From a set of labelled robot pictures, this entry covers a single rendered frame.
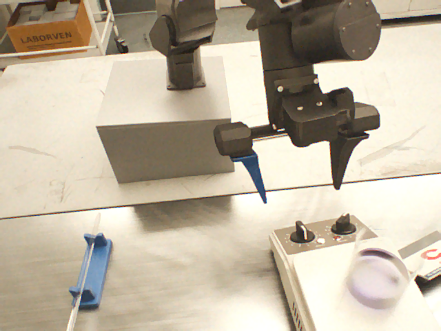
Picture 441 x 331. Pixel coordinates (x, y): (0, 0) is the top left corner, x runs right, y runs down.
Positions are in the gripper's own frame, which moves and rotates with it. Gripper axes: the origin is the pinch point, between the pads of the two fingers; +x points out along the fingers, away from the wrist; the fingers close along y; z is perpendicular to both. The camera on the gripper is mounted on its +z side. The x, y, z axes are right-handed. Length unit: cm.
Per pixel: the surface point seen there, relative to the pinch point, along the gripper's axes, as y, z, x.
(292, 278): -3.4, 5.3, 11.1
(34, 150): -41, -31, -3
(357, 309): 1.6, 11.4, 12.1
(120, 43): -50, -241, -31
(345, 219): 5.7, -0.5, 8.0
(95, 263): -28.2, -6.5, 10.5
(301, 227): -0.3, -0.2, 7.8
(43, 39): -87, -202, -37
